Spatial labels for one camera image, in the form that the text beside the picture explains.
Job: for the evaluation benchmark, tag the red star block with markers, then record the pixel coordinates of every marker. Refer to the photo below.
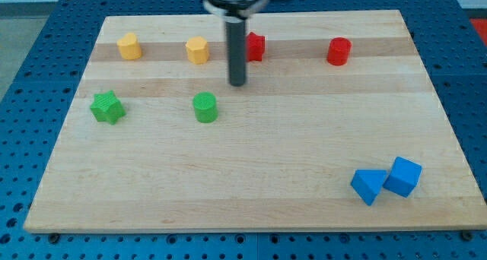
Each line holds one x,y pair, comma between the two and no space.
256,47

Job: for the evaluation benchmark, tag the blue triangle block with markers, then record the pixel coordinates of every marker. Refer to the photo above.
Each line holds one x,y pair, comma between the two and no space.
368,183

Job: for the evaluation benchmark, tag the green star block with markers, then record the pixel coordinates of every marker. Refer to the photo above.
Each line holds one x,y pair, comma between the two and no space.
107,107

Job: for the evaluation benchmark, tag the blue cube block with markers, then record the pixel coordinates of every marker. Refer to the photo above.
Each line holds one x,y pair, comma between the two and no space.
403,178

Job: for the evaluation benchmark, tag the red cylinder block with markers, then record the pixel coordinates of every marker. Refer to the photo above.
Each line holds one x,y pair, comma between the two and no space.
339,51

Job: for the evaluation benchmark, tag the wooden board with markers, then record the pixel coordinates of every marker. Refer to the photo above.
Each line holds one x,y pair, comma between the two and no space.
281,154

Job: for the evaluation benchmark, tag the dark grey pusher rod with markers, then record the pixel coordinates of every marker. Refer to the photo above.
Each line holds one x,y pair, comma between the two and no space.
235,34

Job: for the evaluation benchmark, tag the green cylinder block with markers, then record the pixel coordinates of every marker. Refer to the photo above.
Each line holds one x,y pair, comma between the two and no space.
205,107

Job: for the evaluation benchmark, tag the yellow heart block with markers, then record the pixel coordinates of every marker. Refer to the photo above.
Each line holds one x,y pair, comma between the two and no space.
129,47

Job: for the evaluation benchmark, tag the yellow hexagon block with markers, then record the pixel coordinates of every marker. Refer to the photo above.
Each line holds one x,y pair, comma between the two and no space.
197,50

